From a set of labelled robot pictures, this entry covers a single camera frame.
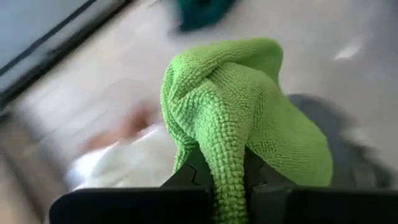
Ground lime green towel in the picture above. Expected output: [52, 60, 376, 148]
[160, 37, 334, 224]

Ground peach towel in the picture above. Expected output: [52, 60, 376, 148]
[80, 101, 160, 153]

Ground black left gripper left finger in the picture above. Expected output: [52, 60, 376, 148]
[49, 146, 216, 224]

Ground dark green towel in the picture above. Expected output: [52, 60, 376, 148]
[174, 0, 238, 34]

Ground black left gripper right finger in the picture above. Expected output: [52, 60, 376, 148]
[244, 146, 398, 224]

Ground white towel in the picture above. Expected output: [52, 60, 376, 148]
[63, 123, 178, 192]

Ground grey towel with tag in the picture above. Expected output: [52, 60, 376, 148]
[287, 93, 397, 190]

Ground black metal table frame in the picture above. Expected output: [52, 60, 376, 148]
[0, 0, 135, 107]

